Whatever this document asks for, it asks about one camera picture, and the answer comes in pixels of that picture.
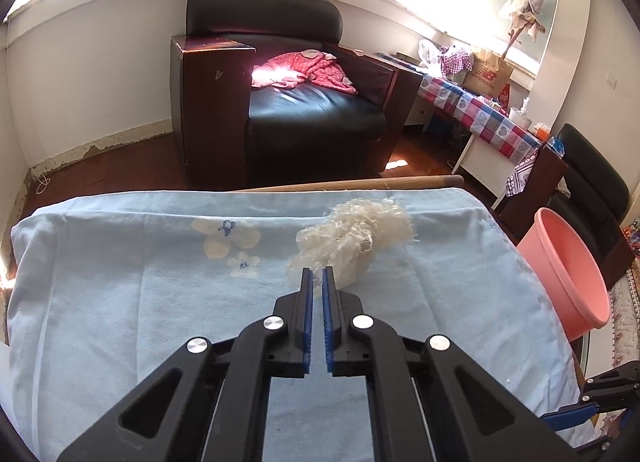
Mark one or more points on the purple checkered cloth bag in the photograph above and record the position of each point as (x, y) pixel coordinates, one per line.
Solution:
(455, 63)

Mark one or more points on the coat stand with hats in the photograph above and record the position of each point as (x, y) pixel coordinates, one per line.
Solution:
(521, 16)

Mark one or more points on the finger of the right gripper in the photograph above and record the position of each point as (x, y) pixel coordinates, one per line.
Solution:
(570, 416)

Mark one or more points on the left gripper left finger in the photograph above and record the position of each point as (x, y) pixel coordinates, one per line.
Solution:
(207, 401)

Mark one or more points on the checkered tablecloth side table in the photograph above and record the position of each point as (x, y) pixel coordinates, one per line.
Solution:
(496, 144)

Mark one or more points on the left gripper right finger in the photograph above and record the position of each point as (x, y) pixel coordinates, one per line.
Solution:
(429, 400)

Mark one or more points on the white tissue container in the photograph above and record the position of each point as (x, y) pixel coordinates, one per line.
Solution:
(519, 115)

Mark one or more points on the black leather armchair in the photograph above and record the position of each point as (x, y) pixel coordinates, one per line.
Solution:
(230, 136)
(586, 191)

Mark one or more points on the pink plastic basin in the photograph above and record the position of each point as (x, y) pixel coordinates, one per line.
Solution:
(568, 272)

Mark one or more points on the brown paper shopping bag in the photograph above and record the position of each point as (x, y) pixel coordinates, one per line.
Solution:
(489, 74)

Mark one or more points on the white drawer cabinet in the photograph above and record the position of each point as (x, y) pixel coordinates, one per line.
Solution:
(420, 114)

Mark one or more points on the red patterned garment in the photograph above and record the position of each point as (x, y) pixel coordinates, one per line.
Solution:
(310, 66)

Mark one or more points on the white shredded fibre bundle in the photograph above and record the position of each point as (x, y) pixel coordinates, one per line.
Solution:
(349, 238)

